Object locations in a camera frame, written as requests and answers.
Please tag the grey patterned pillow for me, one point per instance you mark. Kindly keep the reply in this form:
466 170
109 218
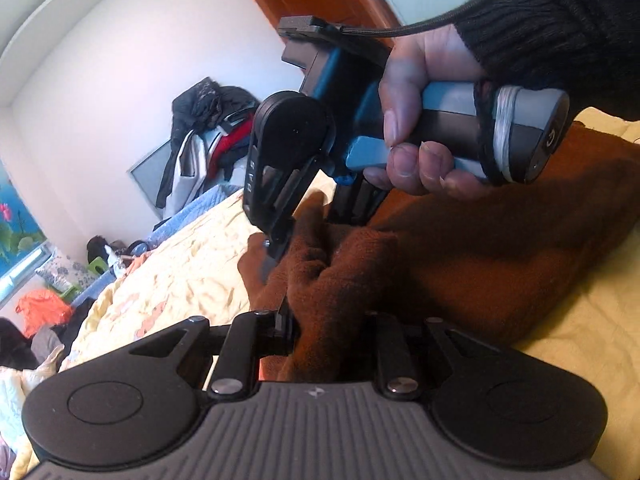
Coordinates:
48 271

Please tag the dark clothes on left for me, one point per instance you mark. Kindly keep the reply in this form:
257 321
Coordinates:
27 353

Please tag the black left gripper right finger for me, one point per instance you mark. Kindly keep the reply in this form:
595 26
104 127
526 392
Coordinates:
499 405

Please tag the yellow floral bed sheet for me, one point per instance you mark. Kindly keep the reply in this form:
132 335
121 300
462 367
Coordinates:
594 331

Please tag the pile of dark clothes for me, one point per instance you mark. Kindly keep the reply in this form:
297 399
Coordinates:
207 120

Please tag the brown knitted garment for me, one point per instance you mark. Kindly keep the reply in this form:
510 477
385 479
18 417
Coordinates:
495 266

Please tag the person right hand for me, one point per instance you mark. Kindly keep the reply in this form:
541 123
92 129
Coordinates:
416 61

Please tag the orange plastic bag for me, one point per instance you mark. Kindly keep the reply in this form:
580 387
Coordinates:
42 307

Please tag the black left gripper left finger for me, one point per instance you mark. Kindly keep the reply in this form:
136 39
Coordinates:
139 403

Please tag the blue floral curtain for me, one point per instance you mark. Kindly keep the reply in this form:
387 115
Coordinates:
20 233

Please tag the green plastic basket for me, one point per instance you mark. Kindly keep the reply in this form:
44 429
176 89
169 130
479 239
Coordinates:
95 267

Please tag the grey framed panel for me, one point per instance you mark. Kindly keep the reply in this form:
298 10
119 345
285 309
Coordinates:
147 174

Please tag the black knitted sleeve forearm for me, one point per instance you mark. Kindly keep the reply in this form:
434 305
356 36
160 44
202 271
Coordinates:
587 48

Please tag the blue storage box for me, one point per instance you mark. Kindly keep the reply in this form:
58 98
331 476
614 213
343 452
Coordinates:
191 212

